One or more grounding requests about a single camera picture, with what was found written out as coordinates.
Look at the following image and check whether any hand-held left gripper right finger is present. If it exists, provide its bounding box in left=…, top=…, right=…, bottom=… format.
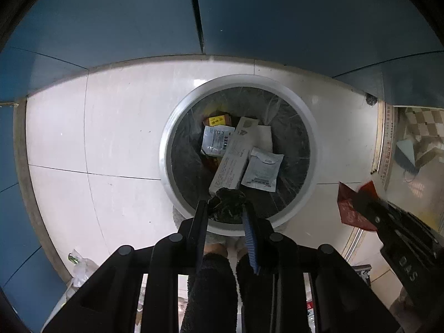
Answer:
left=242, top=204, right=405, bottom=333

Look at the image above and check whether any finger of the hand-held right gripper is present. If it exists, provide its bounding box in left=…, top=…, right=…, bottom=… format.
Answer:
left=354, top=191, right=389, bottom=231

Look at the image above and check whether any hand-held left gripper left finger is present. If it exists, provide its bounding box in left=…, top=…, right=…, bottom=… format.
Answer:
left=42, top=199, right=209, bottom=333

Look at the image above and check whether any small red sachet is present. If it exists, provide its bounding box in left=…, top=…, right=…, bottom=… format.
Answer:
left=337, top=180, right=379, bottom=232

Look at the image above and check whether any dark wrapper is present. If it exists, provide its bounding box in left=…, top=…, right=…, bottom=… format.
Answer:
left=207, top=187, right=247, bottom=222

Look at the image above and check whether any white sachet with round logo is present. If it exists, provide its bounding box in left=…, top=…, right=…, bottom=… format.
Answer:
left=241, top=147, right=284, bottom=192

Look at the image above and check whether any long white carton box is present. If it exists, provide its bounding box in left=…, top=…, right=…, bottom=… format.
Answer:
left=209, top=116, right=260, bottom=190

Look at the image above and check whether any round white trash bin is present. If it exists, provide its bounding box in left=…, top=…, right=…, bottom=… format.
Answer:
left=159, top=74, right=319, bottom=238

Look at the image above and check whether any white sachet with blue print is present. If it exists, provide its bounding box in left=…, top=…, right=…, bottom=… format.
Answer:
left=201, top=125, right=236, bottom=157

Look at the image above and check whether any white tissue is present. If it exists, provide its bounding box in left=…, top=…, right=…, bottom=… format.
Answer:
left=251, top=125, right=273, bottom=153

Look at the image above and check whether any yellow red carton box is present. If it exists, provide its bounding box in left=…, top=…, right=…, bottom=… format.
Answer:
left=202, top=111, right=234, bottom=173

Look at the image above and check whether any person's left slipper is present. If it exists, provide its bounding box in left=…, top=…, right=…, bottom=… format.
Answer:
left=204, top=231, right=229, bottom=256

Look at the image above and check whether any person's right leg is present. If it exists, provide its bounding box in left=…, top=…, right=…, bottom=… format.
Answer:
left=236, top=253, right=278, bottom=333

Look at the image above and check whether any person's leg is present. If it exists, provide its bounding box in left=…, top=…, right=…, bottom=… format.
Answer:
left=180, top=253, right=241, bottom=333
left=236, top=253, right=278, bottom=333

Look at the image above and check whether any person's left leg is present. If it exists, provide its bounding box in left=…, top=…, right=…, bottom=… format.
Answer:
left=180, top=253, right=241, bottom=333

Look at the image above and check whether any clear plastic bag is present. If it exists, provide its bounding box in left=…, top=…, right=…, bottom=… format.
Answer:
left=66, top=248, right=99, bottom=288

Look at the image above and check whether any blue kitchen cabinet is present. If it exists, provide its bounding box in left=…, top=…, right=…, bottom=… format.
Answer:
left=0, top=0, right=444, bottom=332

